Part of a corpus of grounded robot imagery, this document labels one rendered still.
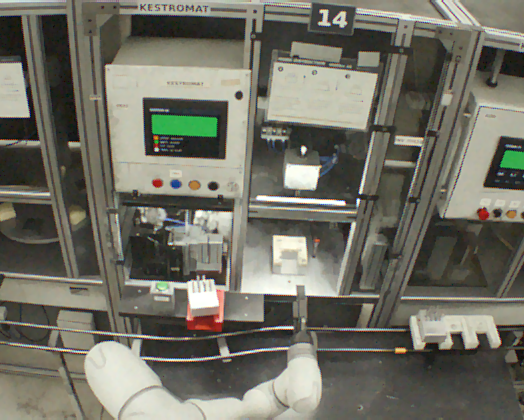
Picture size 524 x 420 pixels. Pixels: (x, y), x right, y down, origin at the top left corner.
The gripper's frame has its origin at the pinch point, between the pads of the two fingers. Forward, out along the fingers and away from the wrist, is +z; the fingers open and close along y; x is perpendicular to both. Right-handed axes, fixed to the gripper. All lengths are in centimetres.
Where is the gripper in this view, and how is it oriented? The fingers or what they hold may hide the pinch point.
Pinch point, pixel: (298, 300)
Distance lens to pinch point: 185.9
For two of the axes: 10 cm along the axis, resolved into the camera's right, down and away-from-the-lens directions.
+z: 0.0, -6.4, 7.7
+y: 0.7, -7.6, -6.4
